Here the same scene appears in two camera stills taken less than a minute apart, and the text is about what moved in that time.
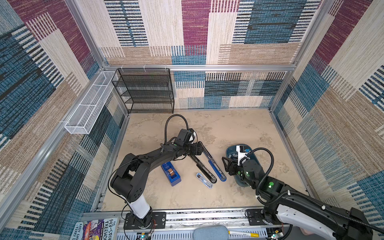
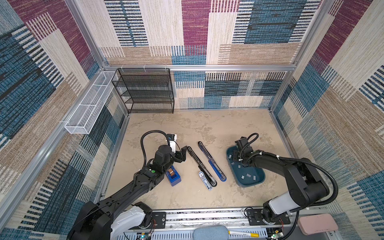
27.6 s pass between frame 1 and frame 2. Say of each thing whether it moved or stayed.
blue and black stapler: stayed
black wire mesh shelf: stayed
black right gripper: moved
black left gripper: moved
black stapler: stayed
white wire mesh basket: stayed
